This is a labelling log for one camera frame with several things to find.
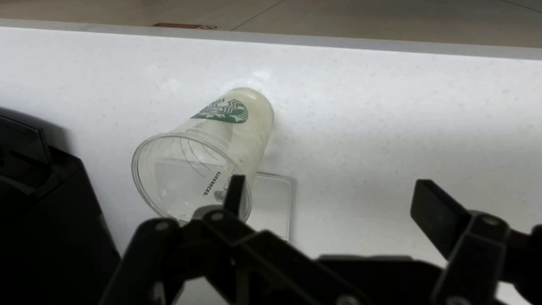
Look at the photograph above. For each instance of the beige cabinet door with sticker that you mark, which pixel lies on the beige cabinet door with sticker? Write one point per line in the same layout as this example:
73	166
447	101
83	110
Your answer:
112	10

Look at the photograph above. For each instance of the clear plastic cup green logo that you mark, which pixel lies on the clear plastic cup green logo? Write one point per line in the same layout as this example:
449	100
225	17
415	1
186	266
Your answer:
208	152

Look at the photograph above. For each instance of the black coffee machine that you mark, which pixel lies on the black coffee machine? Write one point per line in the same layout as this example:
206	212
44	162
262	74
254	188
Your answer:
44	237

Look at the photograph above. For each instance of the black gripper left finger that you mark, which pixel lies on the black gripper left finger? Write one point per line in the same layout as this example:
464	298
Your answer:
247	264

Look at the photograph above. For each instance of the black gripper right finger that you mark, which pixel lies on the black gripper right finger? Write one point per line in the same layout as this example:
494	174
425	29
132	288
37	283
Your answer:
484	259

